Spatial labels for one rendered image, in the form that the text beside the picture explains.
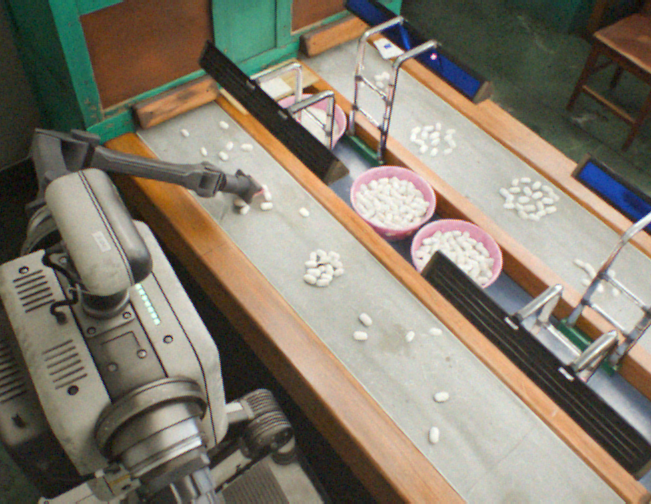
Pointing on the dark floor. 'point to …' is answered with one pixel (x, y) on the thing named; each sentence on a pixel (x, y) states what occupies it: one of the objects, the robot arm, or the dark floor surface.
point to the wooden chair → (620, 50)
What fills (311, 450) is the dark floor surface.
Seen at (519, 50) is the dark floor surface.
